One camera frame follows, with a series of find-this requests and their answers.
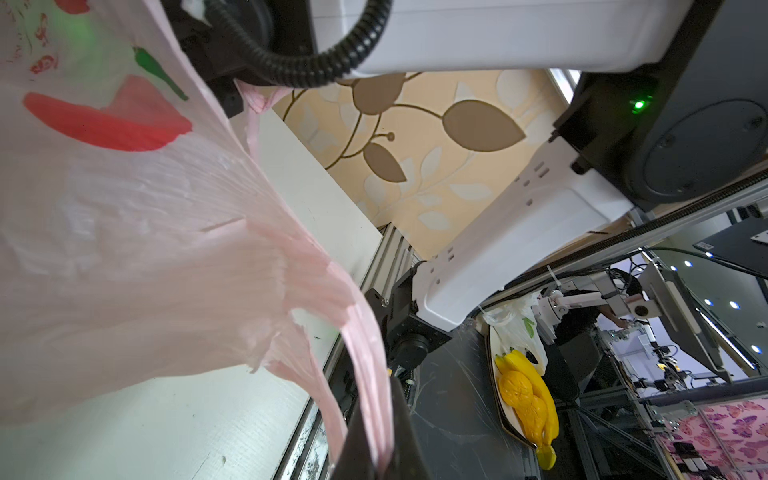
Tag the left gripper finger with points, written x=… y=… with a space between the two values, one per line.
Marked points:
x=401 y=458

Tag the pink plastic bag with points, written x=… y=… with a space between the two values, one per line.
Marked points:
x=139 y=236

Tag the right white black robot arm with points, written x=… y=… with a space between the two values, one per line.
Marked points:
x=671 y=104

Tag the white plastic bag outside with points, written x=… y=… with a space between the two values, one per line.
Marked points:
x=515 y=329

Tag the yellow toy on tray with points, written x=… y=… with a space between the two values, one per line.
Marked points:
x=523 y=389

